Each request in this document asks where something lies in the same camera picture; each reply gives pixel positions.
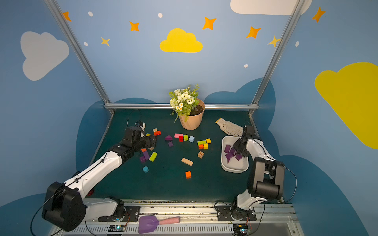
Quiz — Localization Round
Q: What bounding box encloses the white green flower bouquet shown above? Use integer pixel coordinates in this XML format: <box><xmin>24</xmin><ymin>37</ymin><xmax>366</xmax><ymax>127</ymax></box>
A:
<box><xmin>169</xmin><ymin>84</ymin><xmax>199</xmax><ymax>122</ymax></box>

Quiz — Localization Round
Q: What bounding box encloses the pale wooden long block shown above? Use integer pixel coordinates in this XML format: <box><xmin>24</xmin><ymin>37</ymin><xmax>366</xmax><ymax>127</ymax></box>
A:
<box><xmin>181</xmin><ymin>157</ymin><xmax>193</xmax><ymax>166</ymax></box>

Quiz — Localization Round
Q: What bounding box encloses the lime green bar block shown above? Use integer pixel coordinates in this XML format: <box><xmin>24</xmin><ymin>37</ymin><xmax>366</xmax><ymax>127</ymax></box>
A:
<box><xmin>149</xmin><ymin>152</ymin><xmax>158</xmax><ymax>162</ymax></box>

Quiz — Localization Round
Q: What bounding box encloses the purple long block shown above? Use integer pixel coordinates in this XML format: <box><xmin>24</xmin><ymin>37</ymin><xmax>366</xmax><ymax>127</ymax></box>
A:
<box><xmin>142</xmin><ymin>150</ymin><xmax>150</xmax><ymax>161</ymax></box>

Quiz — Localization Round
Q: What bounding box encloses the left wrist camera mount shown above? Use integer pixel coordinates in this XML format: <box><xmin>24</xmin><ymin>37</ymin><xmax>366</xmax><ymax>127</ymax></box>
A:
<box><xmin>135</xmin><ymin>121</ymin><xmax>146</xmax><ymax>131</ymax></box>

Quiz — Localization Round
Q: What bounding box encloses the purple triangle prism block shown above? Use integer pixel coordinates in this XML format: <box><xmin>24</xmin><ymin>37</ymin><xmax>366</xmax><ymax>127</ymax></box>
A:
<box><xmin>165</xmin><ymin>135</ymin><xmax>173</xmax><ymax>141</ymax></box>

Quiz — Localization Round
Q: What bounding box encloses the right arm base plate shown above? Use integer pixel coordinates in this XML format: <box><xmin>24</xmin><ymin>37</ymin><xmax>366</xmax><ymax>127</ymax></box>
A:
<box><xmin>215</xmin><ymin>205</ymin><xmax>257</xmax><ymax>221</ymax></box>

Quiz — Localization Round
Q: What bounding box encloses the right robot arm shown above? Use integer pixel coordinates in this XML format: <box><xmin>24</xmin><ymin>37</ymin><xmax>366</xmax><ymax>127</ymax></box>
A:
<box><xmin>230</xmin><ymin>125</ymin><xmax>285</xmax><ymax>218</ymax></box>

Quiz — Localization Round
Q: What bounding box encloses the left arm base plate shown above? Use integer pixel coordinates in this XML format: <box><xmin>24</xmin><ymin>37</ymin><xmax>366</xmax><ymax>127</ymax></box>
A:
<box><xmin>98</xmin><ymin>206</ymin><xmax>140</xmax><ymax>222</ymax></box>

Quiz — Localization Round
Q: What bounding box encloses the white storage bin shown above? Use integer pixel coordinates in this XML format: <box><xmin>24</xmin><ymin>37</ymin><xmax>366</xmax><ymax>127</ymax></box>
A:
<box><xmin>221</xmin><ymin>136</ymin><xmax>249</xmax><ymax>174</ymax></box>

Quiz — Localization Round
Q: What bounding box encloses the pink flower pot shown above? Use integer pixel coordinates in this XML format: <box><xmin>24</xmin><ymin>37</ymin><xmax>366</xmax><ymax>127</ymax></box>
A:
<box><xmin>179</xmin><ymin>99</ymin><xmax>205</xmax><ymax>130</ymax></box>

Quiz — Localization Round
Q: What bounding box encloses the orange cube block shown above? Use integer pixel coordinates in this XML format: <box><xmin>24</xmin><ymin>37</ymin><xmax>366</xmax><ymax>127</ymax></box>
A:
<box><xmin>185</xmin><ymin>171</ymin><xmax>192</xmax><ymax>179</ymax></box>

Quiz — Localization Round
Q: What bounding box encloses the pink rectangular block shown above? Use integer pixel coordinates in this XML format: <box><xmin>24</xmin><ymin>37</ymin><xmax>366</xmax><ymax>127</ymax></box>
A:
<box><xmin>174</xmin><ymin>133</ymin><xmax>183</xmax><ymax>138</ymax></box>

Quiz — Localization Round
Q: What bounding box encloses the wooden number cube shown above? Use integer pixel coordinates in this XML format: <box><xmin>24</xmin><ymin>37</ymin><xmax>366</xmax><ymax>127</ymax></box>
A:
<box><xmin>198</xmin><ymin>151</ymin><xmax>204</xmax><ymax>159</ymax></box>

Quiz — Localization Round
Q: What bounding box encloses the purple pink toy shovel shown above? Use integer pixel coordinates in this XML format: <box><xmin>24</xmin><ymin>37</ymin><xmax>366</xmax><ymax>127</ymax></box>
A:
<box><xmin>138</xmin><ymin>215</ymin><xmax>180</xmax><ymax>234</ymax></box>

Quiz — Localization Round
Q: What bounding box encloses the white knit work glove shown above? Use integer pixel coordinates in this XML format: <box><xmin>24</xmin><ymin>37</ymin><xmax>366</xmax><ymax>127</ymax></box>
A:
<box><xmin>216</xmin><ymin>118</ymin><xmax>243</xmax><ymax>137</ymax></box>

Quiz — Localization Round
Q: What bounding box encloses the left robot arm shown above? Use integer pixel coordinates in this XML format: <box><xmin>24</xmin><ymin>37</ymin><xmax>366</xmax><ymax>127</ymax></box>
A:
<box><xmin>41</xmin><ymin>126</ymin><xmax>156</xmax><ymax>232</ymax></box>

